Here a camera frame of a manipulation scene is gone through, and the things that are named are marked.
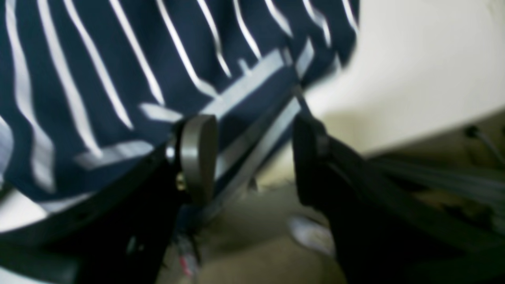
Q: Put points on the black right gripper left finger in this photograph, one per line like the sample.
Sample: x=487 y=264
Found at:
x=120 y=234

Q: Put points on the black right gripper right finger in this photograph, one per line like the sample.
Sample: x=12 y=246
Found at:
x=383 y=235

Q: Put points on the navy white striped t-shirt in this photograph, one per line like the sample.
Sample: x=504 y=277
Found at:
x=90 y=87

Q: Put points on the white shoe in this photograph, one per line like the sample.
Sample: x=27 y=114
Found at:
x=311 y=234

